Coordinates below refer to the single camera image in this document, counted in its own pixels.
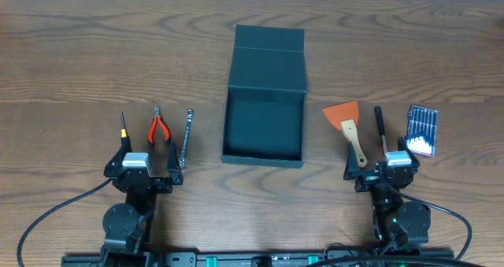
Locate yellow black screwdriver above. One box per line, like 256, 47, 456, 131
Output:
120, 112, 129, 146

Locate orange scraper wooden handle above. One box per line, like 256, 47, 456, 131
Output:
322, 101, 367, 168

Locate blue screwdriver bit case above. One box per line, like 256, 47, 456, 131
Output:
406, 105, 438, 158

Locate left black cable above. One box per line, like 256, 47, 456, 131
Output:
16, 178, 113, 267

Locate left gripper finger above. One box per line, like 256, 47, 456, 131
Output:
166, 141, 182, 177
104, 139, 132, 176

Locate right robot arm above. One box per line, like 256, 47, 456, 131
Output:
343, 137, 431, 254

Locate black cable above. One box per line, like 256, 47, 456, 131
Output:
16, 178, 113, 267
387, 180, 473, 262

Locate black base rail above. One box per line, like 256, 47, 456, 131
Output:
61, 249, 456, 267

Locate dark green open box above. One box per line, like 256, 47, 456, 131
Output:
220, 24, 307, 169

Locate red black pliers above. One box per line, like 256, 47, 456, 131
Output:
147, 106, 172, 147

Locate right black cable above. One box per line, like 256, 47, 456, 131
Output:
387, 180, 473, 262

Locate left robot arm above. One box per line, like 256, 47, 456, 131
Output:
99, 137, 183, 266

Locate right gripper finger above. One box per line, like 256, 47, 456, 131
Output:
343, 142, 360, 180
397, 137, 420, 167

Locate silver ring wrench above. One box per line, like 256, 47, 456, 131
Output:
180, 109, 194, 171

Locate small black-handled hammer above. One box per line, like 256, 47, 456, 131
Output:
374, 106, 387, 155

